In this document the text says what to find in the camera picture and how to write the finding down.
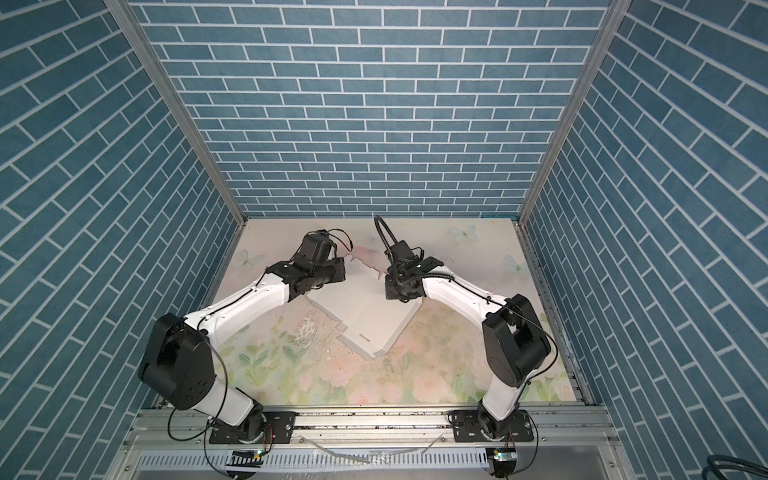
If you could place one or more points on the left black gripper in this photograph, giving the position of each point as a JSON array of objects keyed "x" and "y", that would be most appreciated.
[{"x": 339, "y": 266}]

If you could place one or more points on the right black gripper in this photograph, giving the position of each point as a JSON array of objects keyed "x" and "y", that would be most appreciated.
[{"x": 389, "y": 287}]

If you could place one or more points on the white paper box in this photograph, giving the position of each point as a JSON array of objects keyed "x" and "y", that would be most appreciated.
[{"x": 362, "y": 318}]

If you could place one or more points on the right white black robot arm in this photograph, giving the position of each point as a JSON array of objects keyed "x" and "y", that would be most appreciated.
[{"x": 515, "y": 344}]

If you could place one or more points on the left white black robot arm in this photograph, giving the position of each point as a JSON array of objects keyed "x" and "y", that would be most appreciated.
[{"x": 182, "y": 361}]

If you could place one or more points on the left circuit board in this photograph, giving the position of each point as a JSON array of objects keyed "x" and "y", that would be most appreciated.
[{"x": 244, "y": 460}]

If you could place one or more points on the circuit board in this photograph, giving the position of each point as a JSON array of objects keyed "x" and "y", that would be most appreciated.
[
  {"x": 244, "y": 460},
  {"x": 502, "y": 461}
]

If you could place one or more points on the right circuit board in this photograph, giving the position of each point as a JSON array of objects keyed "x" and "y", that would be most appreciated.
[{"x": 502, "y": 461}]

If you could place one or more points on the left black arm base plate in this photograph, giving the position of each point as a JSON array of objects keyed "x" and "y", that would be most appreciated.
[{"x": 264, "y": 428}]

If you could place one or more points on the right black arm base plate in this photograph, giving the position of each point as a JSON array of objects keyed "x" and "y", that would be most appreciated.
[{"x": 473, "y": 426}]

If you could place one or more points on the aluminium front rail frame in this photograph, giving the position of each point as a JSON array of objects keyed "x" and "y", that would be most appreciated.
[{"x": 572, "y": 441}]

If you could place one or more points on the left aluminium corner post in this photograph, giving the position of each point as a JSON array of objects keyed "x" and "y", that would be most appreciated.
[{"x": 129, "y": 25}]

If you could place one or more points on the aluminium corner post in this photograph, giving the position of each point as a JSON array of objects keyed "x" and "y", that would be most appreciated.
[
  {"x": 596, "y": 55},
  {"x": 129, "y": 25}
]

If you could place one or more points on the right aluminium corner post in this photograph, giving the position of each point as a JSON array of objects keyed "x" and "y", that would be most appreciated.
[{"x": 596, "y": 55}]

